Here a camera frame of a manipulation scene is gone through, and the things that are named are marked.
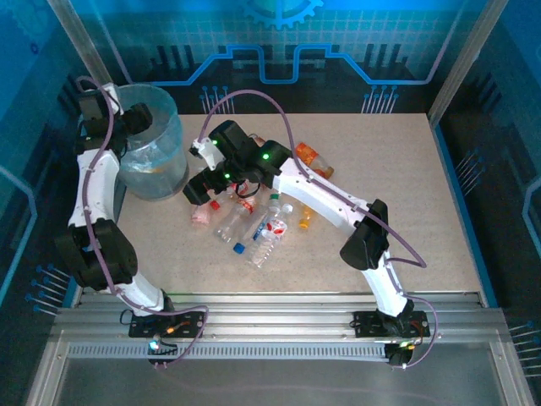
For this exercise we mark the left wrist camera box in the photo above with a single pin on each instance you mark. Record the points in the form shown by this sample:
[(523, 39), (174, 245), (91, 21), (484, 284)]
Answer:
[(112, 91)]

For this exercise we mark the clear bottle green cap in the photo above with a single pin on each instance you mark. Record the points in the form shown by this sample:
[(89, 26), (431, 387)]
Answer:
[(274, 199)]

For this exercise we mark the aluminium frame post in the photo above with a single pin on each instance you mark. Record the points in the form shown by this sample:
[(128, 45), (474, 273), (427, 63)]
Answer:
[(465, 59), (84, 46)]

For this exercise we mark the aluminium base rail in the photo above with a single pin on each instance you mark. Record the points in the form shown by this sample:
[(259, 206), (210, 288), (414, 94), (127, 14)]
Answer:
[(274, 313)]

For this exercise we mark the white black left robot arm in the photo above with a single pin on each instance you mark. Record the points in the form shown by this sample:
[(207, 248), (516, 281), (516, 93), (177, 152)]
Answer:
[(97, 186)]

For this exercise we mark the metal mesh waste bin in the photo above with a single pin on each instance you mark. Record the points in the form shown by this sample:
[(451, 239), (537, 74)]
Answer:
[(156, 177)]

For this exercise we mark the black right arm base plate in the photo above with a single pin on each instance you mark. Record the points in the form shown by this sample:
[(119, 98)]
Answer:
[(367, 323)]

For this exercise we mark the clear unlabelled plastic bottle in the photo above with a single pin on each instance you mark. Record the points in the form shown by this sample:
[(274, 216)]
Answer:
[(230, 224)]

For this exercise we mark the orange NFC juice bottle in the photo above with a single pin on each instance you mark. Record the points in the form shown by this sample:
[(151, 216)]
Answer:
[(308, 154)]

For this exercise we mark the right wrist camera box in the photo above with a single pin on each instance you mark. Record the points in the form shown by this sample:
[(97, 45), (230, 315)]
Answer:
[(207, 150)]

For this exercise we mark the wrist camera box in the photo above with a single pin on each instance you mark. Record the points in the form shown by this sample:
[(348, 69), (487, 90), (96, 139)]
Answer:
[(207, 150), (112, 91)]

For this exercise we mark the clear bottle white cap red label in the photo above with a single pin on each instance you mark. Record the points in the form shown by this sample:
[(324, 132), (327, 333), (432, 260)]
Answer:
[(274, 230)]

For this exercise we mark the small orange bottle yellow cap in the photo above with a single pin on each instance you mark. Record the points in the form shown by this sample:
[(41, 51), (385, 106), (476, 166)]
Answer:
[(305, 217)]

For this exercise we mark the copper label plastic bottle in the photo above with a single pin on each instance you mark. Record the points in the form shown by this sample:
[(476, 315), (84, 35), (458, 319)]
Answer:
[(257, 138)]

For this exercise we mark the red cola label bottle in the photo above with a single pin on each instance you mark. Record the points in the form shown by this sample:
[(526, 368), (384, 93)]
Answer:
[(247, 206)]

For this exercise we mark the grey metal front tray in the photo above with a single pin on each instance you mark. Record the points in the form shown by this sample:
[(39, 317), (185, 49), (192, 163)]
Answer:
[(274, 380)]

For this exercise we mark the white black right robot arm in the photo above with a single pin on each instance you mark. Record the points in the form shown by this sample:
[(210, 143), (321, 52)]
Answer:
[(321, 194)]

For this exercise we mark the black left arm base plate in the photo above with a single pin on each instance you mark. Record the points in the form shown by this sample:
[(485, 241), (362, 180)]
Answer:
[(190, 325)]

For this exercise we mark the black controller box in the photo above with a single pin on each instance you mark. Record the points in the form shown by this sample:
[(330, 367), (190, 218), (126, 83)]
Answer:
[(162, 353), (399, 355)]

